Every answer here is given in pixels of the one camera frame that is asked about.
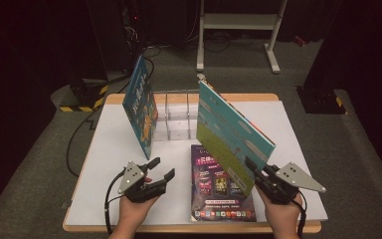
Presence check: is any white metal stand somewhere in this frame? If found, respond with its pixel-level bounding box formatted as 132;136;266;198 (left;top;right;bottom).
195;0;288;75

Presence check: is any person's right hand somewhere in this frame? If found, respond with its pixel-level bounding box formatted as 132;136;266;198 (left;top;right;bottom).
257;186;303;233

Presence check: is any black floor cable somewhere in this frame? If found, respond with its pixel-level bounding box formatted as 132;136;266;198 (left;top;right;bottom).
65;45;163;178

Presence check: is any purple magazine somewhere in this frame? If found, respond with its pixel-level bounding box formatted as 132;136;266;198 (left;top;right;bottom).
190;143;258;223

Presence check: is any white table mat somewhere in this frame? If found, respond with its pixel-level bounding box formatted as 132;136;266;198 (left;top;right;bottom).
65;100;329;227

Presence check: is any hand-held gripper cable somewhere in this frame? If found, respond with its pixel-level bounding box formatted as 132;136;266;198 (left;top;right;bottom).
290;198;308;239
103;168;127;236

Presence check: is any right hand-held gripper cable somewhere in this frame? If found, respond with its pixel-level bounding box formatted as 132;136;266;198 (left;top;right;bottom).
290;198;308;239

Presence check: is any green and light-blue picture book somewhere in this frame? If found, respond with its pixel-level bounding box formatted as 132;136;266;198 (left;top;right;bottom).
195;80;277;198

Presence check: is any black base with yellow corner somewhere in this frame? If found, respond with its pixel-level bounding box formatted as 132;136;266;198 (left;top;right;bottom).
294;85;348;116

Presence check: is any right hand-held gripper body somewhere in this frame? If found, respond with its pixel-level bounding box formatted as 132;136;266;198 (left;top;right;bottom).
254;161;327;206

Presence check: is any dark equipment with cables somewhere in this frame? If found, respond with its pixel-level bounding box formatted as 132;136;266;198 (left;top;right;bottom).
119;0;147;74

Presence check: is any small red object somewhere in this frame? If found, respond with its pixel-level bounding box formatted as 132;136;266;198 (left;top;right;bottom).
292;35;307;48

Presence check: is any black base with yellow stripes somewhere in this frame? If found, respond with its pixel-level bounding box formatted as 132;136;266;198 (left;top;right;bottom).
58;79;110;114

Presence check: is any person's left hand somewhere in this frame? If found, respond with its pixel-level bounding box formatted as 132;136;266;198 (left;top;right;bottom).
117;176;161;231

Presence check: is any clear acrylic book rack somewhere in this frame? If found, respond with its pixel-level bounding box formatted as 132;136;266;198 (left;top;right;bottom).
151;89;203;142

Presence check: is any dark blue hardcover book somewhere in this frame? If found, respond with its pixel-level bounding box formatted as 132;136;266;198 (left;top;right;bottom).
121;54;159;161

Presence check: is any left hand-held gripper cable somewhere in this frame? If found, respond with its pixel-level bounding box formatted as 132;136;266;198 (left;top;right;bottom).
103;168;127;236

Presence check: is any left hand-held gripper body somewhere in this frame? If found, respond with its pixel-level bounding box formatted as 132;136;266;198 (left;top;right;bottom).
116;160;167;204

